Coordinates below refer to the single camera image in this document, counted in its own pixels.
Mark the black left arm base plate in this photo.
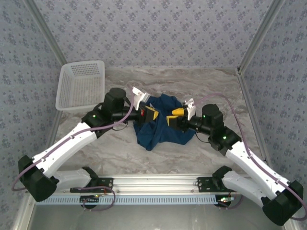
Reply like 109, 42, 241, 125
70, 177, 114, 193

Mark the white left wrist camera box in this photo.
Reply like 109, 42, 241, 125
131, 86, 151, 111

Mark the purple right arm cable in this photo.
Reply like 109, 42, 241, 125
195, 92, 307, 221

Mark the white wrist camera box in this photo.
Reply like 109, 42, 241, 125
182, 98, 197, 120
131, 86, 151, 111

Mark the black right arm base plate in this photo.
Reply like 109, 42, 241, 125
197, 177, 242, 193

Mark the aluminium mounting rail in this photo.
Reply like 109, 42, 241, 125
57, 174, 264, 195

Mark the white perforated plastic basket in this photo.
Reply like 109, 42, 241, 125
55, 59, 106, 112

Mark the blue t-shirt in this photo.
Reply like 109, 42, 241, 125
133, 93, 194, 151

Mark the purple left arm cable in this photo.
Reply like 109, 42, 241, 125
11, 90, 134, 212

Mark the aluminium frame leg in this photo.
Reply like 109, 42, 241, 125
282, 221, 302, 230
13, 200, 36, 230

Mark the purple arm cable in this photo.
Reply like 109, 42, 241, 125
11, 90, 134, 212
195, 92, 307, 221

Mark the aluminium frame post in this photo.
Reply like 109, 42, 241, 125
236, 0, 286, 72
23, 0, 67, 65

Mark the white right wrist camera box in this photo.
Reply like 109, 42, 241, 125
182, 98, 197, 120

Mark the white slotted cable duct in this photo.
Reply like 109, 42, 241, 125
37, 196, 220, 206

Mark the small black controller board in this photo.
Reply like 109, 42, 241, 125
216, 195, 235, 208
80, 195, 100, 208

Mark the grey metal panel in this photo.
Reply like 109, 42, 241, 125
31, 194, 286, 230

